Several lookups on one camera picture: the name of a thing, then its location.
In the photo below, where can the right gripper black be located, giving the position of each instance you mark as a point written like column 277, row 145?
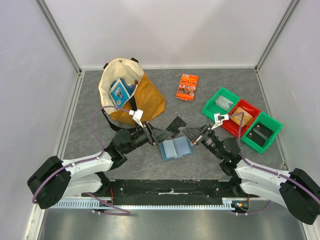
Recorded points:
column 200, row 134

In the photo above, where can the red bin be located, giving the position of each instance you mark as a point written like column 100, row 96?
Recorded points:
column 232, row 127

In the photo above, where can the tan tote bag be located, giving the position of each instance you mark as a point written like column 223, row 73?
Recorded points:
column 145, row 95

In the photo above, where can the green bin near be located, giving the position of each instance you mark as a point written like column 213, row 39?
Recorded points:
column 271, row 123

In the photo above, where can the black credit card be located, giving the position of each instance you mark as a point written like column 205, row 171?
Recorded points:
column 175, row 125

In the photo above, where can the black cards in bin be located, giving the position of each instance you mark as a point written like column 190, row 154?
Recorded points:
column 259, row 134

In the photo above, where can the blue box in bag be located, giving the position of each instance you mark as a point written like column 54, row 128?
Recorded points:
column 120, row 91

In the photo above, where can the left aluminium frame post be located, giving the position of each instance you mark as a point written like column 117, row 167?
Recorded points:
column 58, row 34

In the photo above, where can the slotted cable duct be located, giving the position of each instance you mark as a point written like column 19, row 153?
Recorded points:
column 90, row 203

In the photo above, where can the gold cards in bin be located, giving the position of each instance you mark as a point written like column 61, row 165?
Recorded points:
column 241, row 117

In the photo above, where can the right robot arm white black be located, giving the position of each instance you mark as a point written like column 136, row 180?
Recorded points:
column 294, row 190

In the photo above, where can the orange screw box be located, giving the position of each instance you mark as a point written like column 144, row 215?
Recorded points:
column 187, row 87

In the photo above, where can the silver cards in bin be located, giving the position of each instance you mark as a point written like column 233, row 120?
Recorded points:
column 223, row 102

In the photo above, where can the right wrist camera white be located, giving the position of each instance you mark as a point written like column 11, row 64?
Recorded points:
column 219, row 119

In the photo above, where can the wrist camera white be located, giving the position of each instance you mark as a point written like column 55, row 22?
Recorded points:
column 219, row 119
column 137, row 116

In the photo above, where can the blue card holder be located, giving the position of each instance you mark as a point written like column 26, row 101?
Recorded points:
column 175, row 148

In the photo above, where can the right aluminium frame post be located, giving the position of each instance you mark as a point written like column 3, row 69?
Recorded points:
column 277, row 33

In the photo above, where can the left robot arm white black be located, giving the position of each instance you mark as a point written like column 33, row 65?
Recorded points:
column 85, row 169

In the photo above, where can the aluminium frame post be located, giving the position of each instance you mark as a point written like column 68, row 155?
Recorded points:
column 277, row 33
column 58, row 34

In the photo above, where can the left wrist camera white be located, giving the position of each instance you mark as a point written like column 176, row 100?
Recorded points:
column 137, row 116

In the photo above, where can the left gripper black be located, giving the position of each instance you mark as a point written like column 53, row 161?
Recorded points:
column 160, row 135

